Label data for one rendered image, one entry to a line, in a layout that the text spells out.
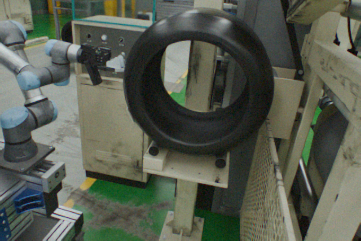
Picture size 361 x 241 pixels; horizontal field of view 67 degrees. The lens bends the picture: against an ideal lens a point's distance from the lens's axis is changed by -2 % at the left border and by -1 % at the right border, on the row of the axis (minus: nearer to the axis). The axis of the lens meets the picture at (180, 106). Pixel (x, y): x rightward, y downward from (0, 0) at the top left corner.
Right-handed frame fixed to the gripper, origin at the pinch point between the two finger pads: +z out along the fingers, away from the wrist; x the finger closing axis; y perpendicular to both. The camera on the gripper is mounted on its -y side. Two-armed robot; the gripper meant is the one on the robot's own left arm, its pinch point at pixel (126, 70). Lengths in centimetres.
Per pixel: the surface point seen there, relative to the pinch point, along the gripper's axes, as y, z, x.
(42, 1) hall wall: -142, -686, 897
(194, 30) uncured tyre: 24.2, 26.2, -11.9
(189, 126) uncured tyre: -24.6, 29.9, 13.2
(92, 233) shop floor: -122, -16, 15
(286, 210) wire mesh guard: -13, 65, -40
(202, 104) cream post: -17.6, 33.0, 26.9
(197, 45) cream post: 11.1, 24.4, 26.7
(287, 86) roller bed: 4, 69, 20
